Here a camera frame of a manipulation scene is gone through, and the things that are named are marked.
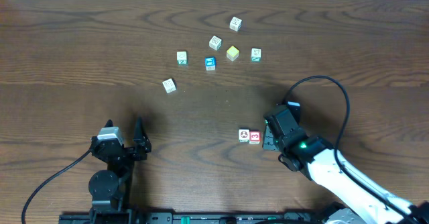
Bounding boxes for green N wooden block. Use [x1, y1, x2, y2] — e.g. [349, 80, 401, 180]
[251, 48, 261, 62]

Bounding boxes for yellow-top wooden block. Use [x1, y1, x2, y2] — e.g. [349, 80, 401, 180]
[227, 46, 239, 62]

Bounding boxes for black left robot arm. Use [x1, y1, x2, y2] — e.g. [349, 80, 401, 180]
[88, 118, 151, 224]

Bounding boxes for green Z block left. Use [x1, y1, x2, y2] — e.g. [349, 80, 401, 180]
[176, 51, 188, 65]

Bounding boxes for far plain wooden block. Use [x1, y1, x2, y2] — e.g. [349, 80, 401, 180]
[229, 17, 242, 32]

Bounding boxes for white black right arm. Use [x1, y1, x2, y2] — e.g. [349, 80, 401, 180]
[263, 127, 428, 223]

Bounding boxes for plain wooden picture block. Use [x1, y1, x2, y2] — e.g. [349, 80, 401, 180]
[208, 36, 222, 51]

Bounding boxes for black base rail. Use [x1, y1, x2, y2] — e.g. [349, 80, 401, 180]
[58, 212, 324, 224]

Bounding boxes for blue-side snail block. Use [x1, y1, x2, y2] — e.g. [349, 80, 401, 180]
[162, 78, 177, 94]

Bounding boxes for red-framed number three block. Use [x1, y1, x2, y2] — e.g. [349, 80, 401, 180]
[249, 131, 261, 144]

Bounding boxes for blue-top umbrella block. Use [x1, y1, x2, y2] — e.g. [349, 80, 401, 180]
[204, 57, 217, 71]

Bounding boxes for soccer ball yellow-top block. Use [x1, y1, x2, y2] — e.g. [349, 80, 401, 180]
[238, 129, 250, 143]

